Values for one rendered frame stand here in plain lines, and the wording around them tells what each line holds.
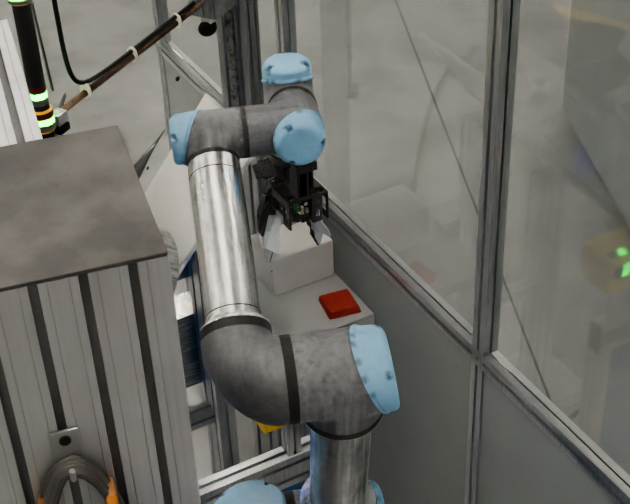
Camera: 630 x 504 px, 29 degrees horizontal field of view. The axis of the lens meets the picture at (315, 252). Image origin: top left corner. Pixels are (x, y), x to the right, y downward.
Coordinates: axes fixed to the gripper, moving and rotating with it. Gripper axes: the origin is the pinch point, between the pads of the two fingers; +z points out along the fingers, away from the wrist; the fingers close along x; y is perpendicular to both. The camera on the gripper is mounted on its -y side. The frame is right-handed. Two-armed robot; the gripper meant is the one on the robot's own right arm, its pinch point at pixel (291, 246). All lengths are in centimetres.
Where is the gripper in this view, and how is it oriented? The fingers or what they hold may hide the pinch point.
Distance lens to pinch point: 206.2
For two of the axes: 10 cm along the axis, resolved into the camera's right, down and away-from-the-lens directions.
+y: 4.8, 5.0, -7.2
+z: 0.4, 8.1, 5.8
